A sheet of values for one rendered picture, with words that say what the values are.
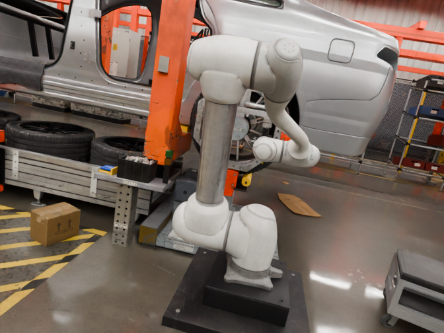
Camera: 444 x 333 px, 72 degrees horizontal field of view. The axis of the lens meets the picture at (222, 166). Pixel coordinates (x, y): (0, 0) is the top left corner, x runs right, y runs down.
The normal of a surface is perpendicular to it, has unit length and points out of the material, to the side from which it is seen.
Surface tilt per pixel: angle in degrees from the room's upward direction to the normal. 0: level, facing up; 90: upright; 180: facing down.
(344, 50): 90
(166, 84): 90
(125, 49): 90
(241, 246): 92
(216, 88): 112
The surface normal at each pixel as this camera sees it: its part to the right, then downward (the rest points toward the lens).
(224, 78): -0.20, 0.55
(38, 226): -0.47, 0.13
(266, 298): 0.17, -0.95
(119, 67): -0.16, 0.21
